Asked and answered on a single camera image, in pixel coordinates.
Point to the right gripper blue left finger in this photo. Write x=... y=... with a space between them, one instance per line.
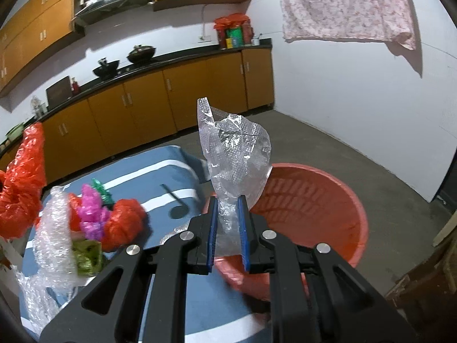
x=200 y=258

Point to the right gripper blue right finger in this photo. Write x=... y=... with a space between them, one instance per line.
x=255 y=256

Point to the clear bubble wrap bag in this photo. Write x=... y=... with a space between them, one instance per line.
x=238 y=156

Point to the olive green foil wrapper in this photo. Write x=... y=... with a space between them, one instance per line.
x=89 y=257

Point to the magenta plastic bag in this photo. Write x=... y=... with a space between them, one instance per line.
x=93 y=215

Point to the large orange plastic bag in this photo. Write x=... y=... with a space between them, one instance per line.
x=22 y=184

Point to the lower wooden kitchen cabinets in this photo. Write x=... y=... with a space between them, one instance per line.
x=126 y=113

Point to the wooden kitchen cabinets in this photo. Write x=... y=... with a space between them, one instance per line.
x=40 y=28
x=126 y=113

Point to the upper wooden kitchen cabinets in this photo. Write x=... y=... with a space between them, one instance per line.
x=40 y=28

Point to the red plastic basket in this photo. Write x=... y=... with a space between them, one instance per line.
x=310 y=206

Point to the small red plastic bag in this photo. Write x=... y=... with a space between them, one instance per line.
x=124 y=224

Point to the long clear bubble wrap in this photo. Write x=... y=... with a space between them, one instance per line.
x=57 y=267

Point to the wooden stool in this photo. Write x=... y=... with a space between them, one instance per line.
x=427 y=293

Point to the black open wok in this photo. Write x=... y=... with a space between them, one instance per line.
x=106 y=69

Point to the red bottle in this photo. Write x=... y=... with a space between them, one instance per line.
x=74 y=86

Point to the black wok with lid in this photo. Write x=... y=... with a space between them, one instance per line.
x=141 y=54

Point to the dark cutting board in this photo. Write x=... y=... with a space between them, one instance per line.
x=59 y=93

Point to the glass jar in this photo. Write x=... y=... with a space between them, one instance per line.
x=39 y=108

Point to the green bowl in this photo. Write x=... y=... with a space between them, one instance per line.
x=15 y=132

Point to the red bag with boxes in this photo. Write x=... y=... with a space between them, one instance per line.
x=233 y=31

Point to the pink floral hanging cloth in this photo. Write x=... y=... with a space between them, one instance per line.
x=388 y=21

